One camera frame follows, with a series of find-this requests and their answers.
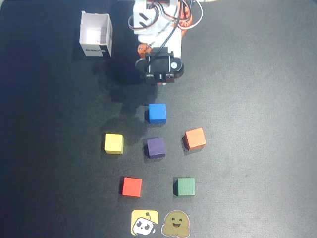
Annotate blue wooden cube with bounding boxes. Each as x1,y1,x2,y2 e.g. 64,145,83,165
148,103,167,124

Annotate purple wooden cube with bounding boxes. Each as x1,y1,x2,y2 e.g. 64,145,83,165
144,137,166,159

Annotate red wooden cube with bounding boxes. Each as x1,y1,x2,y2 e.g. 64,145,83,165
121,176,143,198

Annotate black camera cable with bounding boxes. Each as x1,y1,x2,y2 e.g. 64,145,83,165
148,9,182,73

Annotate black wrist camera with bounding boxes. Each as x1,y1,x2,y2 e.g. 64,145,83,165
135,47,185,86

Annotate green wooden cube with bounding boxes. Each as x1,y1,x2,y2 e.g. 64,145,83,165
173,177,196,197

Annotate yellow robot mascot sticker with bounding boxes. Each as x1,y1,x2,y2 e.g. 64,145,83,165
130,209,159,236

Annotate yellow wooden cube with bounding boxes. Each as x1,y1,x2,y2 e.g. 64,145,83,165
104,133,124,155

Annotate hugging face emoji sticker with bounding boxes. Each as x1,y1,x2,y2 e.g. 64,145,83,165
160,210,191,238

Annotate white open cardboard box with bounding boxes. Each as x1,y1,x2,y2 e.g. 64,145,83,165
79,10,113,58

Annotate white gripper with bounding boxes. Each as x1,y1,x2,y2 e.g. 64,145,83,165
137,31,183,60

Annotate red white black servo wires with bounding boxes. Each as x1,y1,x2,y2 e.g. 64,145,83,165
128,3,165,32
182,0,204,30

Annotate orange wooden cube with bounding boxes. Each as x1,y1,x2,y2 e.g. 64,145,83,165
183,127,207,151

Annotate black table mat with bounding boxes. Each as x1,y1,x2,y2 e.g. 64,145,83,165
0,0,317,238

